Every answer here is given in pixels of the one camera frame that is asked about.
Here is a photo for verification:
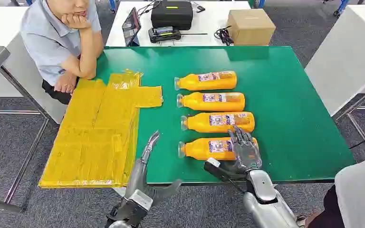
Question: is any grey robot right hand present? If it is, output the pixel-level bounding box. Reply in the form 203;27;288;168
228;125;263;174

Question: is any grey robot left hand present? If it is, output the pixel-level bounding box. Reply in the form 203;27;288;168
124;130;183;205

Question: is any orange drink bottle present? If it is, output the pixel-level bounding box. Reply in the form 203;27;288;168
174;70;238;92
180;112;256;134
177;137;259;162
176;92;246;113

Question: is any yellow plastic sheet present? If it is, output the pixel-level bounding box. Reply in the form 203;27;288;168
38;69;164;190

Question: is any green table mat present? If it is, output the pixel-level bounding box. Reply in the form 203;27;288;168
95;46;356;185

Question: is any person's hand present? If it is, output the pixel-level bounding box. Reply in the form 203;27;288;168
61;14;92;31
53;71;78;95

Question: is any standing person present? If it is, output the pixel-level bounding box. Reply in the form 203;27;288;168
295;152;365;228

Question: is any brown cardboard box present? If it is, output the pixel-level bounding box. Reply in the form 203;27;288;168
226;9;277;47

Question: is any white table with metal legs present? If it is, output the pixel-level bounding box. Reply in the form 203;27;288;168
304;4;365;157

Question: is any black remote controller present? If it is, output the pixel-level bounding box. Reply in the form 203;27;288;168
147;26;208;44

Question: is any black tablet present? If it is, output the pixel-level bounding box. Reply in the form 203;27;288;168
122;7;142;47

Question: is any seated person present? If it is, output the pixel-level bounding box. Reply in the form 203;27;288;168
19;0;105;106

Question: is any black carrying case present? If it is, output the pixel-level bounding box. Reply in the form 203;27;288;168
150;0;194;31

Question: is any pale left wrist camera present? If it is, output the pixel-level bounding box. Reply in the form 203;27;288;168
128;189;154;212

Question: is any dark right wrist camera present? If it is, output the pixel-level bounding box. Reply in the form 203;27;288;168
203;157;234;183

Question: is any black cable bundle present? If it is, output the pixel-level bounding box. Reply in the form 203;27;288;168
213;26;235;47

